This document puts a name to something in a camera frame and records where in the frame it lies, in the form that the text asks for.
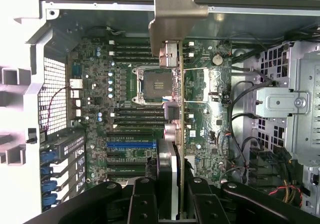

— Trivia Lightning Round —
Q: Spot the blue expansion slot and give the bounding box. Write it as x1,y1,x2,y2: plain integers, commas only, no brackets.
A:
106,141,157,149

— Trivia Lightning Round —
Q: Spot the blue card clip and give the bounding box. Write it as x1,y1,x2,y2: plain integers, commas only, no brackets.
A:
39,150,60,164
40,180,60,194
39,165,60,179
41,194,61,211

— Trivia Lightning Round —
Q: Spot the CPU socket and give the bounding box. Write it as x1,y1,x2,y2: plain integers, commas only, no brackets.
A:
131,68,176,105

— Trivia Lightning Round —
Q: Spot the metal drive cage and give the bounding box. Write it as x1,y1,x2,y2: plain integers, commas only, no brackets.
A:
252,40,320,167

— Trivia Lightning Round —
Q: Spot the green motherboard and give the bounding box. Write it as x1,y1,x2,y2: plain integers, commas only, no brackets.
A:
67,38,233,185

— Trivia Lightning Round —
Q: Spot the coin cell battery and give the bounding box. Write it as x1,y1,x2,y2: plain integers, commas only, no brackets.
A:
211,53,224,65

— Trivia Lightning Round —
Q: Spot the black open PC case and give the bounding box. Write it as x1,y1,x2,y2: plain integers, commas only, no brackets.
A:
0,0,320,224

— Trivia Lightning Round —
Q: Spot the yellow and red wire bundle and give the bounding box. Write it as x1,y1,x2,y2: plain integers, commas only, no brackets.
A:
268,179,304,208

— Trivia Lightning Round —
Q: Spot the red and black wire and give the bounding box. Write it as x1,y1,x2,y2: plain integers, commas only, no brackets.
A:
46,86,77,133

